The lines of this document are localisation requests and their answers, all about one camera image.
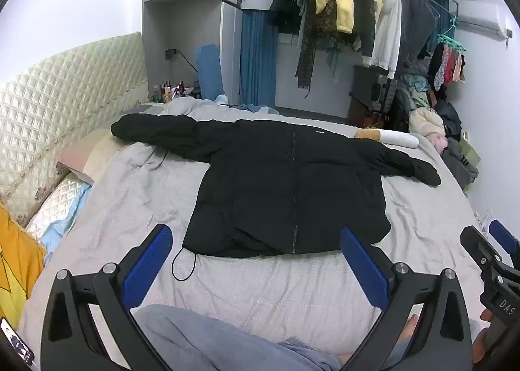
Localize smartphone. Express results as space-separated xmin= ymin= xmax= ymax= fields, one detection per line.
xmin=0 ymin=316 xmax=35 ymax=365

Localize white air conditioner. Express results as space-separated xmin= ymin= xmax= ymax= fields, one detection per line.
xmin=457 ymin=1 xmax=513 ymax=36

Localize grey bed blanket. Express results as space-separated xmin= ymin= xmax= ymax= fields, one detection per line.
xmin=18 ymin=95 xmax=494 ymax=359

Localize silver quilted pillow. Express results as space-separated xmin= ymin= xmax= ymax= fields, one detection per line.
xmin=24 ymin=174 xmax=88 ymax=242

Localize light blue cloth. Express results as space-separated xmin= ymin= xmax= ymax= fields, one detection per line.
xmin=41 ymin=182 xmax=92 ymax=266

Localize yellow cloth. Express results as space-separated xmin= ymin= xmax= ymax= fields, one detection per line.
xmin=0 ymin=204 xmax=47 ymax=329

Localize person's right hand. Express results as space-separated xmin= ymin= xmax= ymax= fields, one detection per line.
xmin=472 ymin=307 xmax=495 ymax=364

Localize group of cosmetic bottles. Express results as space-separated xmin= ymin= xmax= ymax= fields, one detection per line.
xmin=152 ymin=79 xmax=191 ymax=104

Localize dark grey hanging coat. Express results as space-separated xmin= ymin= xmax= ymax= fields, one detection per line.
xmin=400 ymin=0 xmax=441 ymax=67

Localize cream quilted headboard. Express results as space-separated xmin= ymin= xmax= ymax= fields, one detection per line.
xmin=0 ymin=32 xmax=149 ymax=209

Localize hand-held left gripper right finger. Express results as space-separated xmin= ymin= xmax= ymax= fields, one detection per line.
xmin=340 ymin=226 xmax=474 ymax=371

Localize blue curtain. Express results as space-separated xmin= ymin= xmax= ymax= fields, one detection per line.
xmin=240 ymin=9 xmax=279 ymax=108

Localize white hoodie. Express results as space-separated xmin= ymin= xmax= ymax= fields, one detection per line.
xmin=363 ymin=0 xmax=403 ymax=79

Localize teal sock hanger with clothes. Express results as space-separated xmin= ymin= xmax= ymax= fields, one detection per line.
xmin=428 ymin=18 xmax=468 ymax=91

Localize cigarette shaped pillow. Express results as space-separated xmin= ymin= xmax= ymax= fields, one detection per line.
xmin=353 ymin=128 xmax=420 ymax=149

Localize dark patterned scarf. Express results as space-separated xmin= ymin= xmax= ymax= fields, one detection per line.
xmin=294 ymin=0 xmax=366 ymax=91

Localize black storage stand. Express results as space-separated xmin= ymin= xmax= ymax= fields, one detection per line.
xmin=347 ymin=64 xmax=397 ymax=130

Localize pink beige pillow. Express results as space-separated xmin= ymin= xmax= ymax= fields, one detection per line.
xmin=57 ymin=127 xmax=126 ymax=185

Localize black hanging sweater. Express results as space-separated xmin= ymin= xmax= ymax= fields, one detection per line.
xmin=353 ymin=0 xmax=376 ymax=57

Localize person's grey pants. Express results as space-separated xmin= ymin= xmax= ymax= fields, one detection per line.
xmin=134 ymin=304 xmax=407 ymax=371

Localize black puffer jacket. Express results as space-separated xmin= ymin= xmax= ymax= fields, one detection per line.
xmin=110 ymin=113 xmax=442 ymax=281

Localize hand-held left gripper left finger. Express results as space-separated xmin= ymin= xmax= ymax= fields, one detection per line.
xmin=41 ymin=224 xmax=173 ymax=371

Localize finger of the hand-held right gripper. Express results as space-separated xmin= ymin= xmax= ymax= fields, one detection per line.
xmin=460 ymin=225 xmax=506 ymax=274
xmin=488 ymin=220 xmax=520 ymax=256

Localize blue chair back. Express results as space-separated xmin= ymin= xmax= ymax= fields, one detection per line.
xmin=195 ymin=44 xmax=226 ymax=101

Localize pile of clothes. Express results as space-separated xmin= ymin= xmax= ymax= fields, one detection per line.
xmin=396 ymin=72 xmax=482 ymax=197

